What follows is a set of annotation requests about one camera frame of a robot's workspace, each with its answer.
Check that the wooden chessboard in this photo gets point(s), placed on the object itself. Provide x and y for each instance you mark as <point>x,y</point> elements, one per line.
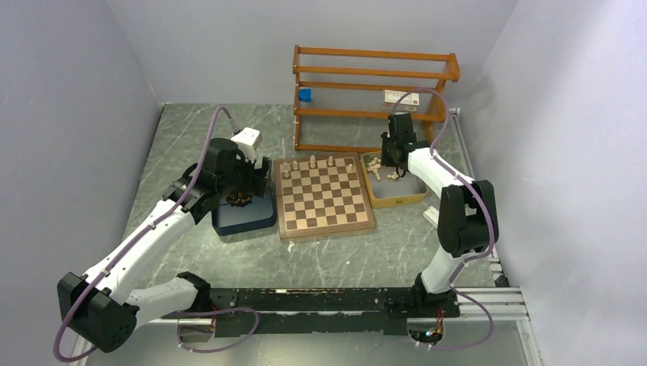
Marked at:
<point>322,201</point>

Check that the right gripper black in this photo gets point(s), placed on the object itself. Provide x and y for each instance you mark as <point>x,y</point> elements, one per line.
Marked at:
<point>385,160</point>

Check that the white chess knight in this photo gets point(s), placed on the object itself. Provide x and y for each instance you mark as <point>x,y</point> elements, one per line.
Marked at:
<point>374,165</point>

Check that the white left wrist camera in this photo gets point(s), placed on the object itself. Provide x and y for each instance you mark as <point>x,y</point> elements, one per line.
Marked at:
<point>248,141</point>

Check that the orange wooden shelf rack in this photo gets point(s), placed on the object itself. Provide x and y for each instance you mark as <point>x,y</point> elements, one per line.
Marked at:
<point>349,83</point>

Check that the white red box on shelf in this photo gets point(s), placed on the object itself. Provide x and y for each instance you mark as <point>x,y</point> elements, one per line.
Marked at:
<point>402,98</point>

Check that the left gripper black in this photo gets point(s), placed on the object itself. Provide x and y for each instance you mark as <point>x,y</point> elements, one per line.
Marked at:
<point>255,184</point>

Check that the pile of brown chess pieces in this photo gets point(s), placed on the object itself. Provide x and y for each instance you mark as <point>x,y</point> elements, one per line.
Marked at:
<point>238,200</point>

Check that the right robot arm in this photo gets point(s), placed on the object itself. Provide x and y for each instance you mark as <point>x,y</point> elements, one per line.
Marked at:
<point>466,222</point>

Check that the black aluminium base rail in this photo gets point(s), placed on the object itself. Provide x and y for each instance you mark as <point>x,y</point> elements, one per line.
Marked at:
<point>235,312</point>

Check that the dark blue tray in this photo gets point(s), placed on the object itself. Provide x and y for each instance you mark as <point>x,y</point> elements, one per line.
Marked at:
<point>261,213</point>

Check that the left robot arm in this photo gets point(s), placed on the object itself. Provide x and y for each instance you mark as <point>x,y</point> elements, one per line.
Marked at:
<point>103,305</point>

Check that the blue box on shelf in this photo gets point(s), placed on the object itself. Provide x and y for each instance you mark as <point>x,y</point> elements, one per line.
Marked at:
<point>305,95</point>

